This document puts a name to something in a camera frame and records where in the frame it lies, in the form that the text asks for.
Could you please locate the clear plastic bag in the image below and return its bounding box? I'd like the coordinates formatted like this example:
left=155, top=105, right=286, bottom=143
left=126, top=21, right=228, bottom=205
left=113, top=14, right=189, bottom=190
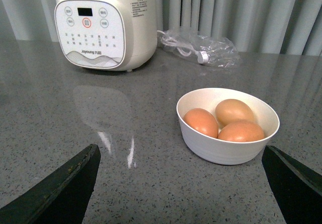
left=157, top=27, right=241, bottom=68

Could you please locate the white power cable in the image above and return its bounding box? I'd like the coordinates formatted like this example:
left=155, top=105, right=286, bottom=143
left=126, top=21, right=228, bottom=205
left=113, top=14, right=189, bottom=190
left=156, top=30, right=209, bottom=65

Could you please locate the brown egg front right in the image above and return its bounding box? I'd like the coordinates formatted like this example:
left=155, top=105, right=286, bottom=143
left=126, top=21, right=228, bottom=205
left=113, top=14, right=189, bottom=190
left=218, top=120, right=265, bottom=142

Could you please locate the brown egg left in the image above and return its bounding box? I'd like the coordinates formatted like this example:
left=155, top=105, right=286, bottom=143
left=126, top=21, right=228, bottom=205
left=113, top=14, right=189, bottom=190
left=183, top=108, right=219, bottom=138

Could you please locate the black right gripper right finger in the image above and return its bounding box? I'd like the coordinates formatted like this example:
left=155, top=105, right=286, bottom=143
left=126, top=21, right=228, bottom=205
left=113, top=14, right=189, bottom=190
left=262, top=145, right=321, bottom=223

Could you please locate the cream electric cooker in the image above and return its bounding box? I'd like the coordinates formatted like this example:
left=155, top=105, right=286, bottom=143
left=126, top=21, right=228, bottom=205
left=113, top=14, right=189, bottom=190
left=54, top=0, right=157, bottom=71

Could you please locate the white bowl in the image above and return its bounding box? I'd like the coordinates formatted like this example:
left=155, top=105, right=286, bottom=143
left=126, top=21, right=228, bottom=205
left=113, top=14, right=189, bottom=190
left=176, top=88, right=280, bottom=165

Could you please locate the pale brown egg back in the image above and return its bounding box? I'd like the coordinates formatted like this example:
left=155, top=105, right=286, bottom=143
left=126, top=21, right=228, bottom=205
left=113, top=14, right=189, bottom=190
left=215, top=99, right=255, bottom=126

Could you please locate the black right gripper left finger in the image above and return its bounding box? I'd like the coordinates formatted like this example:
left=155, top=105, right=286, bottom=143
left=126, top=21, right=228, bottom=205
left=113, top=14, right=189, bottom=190
left=1, top=144, right=101, bottom=223

